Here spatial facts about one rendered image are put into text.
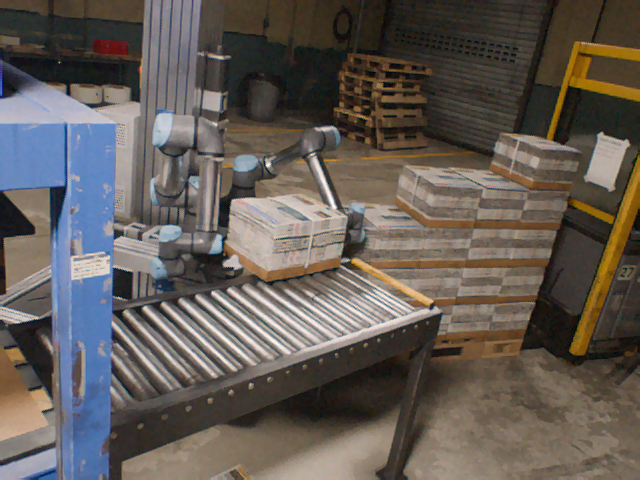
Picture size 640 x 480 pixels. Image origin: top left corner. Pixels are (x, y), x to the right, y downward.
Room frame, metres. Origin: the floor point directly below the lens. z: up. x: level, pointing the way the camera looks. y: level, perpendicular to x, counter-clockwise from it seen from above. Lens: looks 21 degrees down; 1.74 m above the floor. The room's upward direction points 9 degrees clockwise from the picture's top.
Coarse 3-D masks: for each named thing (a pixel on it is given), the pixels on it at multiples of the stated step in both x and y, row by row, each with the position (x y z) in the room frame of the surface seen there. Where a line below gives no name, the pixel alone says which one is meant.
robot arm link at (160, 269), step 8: (152, 264) 1.86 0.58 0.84; (160, 264) 1.85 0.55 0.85; (168, 264) 1.86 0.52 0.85; (176, 264) 1.88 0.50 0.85; (184, 264) 1.91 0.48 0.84; (152, 272) 1.86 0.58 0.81; (160, 272) 1.84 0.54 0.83; (168, 272) 1.86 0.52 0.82; (176, 272) 1.88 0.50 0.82; (184, 272) 1.90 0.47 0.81
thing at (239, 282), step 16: (192, 288) 1.81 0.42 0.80; (208, 288) 1.83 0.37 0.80; (224, 288) 1.86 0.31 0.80; (240, 288) 1.91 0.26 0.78; (128, 304) 1.63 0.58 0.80; (144, 304) 1.65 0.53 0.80; (32, 320) 1.44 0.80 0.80; (48, 320) 1.46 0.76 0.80; (16, 336) 1.37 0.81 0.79; (32, 336) 1.40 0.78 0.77; (32, 352) 1.40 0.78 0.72
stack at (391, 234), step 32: (384, 224) 2.78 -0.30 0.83; (416, 224) 2.86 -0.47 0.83; (352, 256) 2.66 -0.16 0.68; (384, 256) 2.73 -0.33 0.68; (416, 256) 2.81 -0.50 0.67; (448, 256) 2.90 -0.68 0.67; (480, 256) 2.98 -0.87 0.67; (384, 288) 2.75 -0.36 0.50; (416, 288) 2.83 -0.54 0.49; (448, 288) 2.91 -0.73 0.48; (480, 288) 3.00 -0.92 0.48; (448, 320) 2.94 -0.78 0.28; (480, 320) 3.02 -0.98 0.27; (480, 352) 3.05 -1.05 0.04
